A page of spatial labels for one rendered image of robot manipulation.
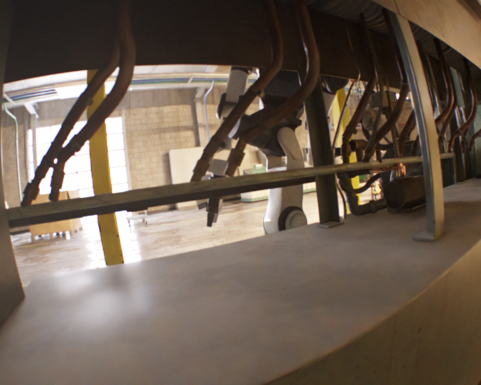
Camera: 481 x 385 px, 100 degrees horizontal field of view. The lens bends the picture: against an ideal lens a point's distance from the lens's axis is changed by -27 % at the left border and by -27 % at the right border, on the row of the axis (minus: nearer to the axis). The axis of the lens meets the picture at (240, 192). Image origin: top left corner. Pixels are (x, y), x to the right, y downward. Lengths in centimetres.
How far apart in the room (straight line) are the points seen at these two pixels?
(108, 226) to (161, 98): 950
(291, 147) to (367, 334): 92
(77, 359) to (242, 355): 17
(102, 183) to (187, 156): 827
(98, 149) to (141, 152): 868
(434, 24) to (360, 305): 67
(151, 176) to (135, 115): 234
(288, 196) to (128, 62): 88
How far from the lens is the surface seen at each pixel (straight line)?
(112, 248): 146
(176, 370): 25
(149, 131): 1029
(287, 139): 111
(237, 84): 125
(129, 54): 41
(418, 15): 70
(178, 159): 956
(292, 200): 114
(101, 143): 147
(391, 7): 59
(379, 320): 29
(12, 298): 50
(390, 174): 175
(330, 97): 135
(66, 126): 51
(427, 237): 55
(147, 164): 1007
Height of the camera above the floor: 75
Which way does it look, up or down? 3 degrees down
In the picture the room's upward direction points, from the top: 7 degrees counter-clockwise
